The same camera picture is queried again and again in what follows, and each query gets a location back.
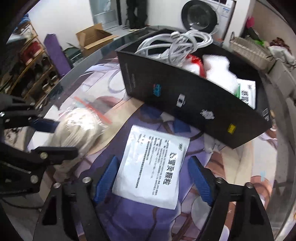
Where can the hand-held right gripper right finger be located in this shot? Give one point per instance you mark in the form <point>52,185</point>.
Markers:
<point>200,180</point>

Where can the white base cabinet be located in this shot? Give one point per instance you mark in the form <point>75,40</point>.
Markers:
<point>161,11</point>

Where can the wicker basket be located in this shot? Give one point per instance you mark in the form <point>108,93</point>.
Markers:
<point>252,49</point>

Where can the grey sofa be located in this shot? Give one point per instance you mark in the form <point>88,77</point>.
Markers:
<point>282,78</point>

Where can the pink toy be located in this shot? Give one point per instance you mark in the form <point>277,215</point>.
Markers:
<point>249,23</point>

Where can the green bag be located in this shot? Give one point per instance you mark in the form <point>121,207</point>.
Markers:
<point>259,38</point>

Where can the red shoes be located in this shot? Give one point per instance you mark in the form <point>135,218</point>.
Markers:
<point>31,51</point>

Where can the black cardboard box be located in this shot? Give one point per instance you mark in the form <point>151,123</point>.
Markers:
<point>148,83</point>

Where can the cream knit hat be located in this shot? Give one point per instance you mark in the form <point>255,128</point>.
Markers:
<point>76,132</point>

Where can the white washing machine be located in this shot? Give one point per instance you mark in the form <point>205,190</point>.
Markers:
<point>201,18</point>

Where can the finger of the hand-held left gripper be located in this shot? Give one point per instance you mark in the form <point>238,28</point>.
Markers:
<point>46,125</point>
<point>57,153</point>

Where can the green white sachet packet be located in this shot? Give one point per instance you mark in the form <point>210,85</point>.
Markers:
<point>248,92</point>

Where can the brown cardboard box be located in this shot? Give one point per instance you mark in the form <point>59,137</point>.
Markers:
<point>92,37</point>

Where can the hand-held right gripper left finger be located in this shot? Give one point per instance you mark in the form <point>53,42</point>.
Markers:
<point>107,178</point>

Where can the wooden shoe rack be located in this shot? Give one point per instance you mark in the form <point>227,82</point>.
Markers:
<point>46,63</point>

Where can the pile of clothes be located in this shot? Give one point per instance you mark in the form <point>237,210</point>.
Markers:
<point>281,52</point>

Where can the clear zip bag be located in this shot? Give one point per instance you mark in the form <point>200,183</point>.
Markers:
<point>92,104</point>

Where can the white foam wrap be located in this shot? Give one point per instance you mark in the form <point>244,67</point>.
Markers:
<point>217,67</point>

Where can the purple yoga mat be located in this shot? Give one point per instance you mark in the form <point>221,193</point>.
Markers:
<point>56,55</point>

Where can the printed table mat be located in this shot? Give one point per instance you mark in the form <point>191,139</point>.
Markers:
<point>143,222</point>

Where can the white printed sachet packet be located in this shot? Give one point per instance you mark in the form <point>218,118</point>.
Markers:
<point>150,166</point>

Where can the red plastic packet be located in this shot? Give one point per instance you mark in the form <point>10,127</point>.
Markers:
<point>196,61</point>

